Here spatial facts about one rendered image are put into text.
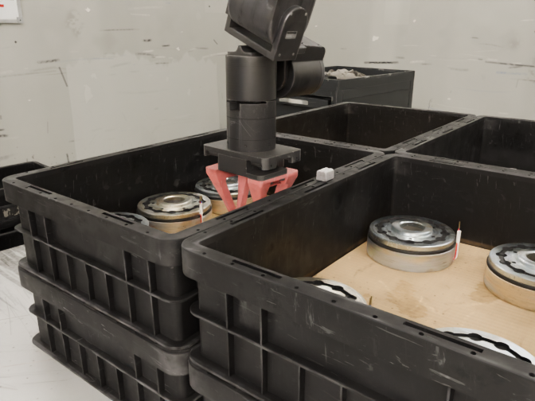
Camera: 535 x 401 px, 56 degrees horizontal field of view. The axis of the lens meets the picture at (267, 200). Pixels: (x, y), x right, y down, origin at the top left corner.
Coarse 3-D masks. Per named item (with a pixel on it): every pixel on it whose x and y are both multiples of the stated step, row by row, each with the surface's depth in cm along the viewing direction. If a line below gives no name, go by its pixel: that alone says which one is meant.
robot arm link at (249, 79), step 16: (240, 48) 54; (240, 64) 54; (256, 64) 54; (272, 64) 55; (240, 80) 54; (256, 80) 54; (272, 80) 56; (240, 96) 55; (256, 96) 55; (272, 96) 56
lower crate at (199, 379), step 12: (192, 372) 44; (204, 372) 43; (192, 384) 44; (204, 384) 43; (216, 384) 42; (228, 384) 41; (204, 396) 46; (216, 396) 42; (228, 396) 41; (240, 396) 40; (252, 396) 40
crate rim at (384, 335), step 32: (384, 160) 66; (416, 160) 67; (320, 192) 55; (224, 224) 45; (192, 256) 40; (224, 256) 39; (224, 288) 38; (256, 288) 36; (288, 288) 34; (320, 288) 34; (320, 320) 33; (352, 320) 31; (384, 320) 30; (384, 352) 30; (416, 352) 29; (448, 352) 28; (480, 352) 27; (448, 384) 28; (480, 384) 27; (512, 384) 26
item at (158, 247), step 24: (168, 144) 76; (312, 144) 76; (336, 144) 75; (48, 168) 63; (72, 168) 64; (24, 192) 55; (48, 192) 54; (288, 192) 54; (48, 216) 53; (72, 216) 50; (96, 216) 47; (120, 216) 47; (120, 240) 45; (144, 240) 43; (168, 240) 42; (168, 264) 42
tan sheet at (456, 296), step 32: (352, 256) 62; (480, 256) 62; (384, 288) 54; (416, 288) 54; (448, 288) 54; (480, 288) 54; (416, 320) 48; (448, 320) 48; (480, 320) 48; (512, 320) 48
